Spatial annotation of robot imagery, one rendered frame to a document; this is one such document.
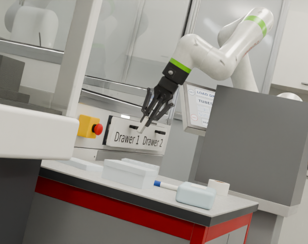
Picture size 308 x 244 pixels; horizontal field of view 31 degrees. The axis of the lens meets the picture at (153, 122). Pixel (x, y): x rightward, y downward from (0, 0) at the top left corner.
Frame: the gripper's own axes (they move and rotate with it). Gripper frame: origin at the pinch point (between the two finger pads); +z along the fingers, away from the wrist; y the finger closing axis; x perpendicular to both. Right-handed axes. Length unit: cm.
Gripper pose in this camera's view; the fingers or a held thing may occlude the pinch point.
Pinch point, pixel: (143, 125)
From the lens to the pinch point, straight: 217.8
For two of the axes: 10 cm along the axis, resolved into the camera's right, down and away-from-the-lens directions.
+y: 7.7, 5.3, -3.4
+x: 3.5, 0.9, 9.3
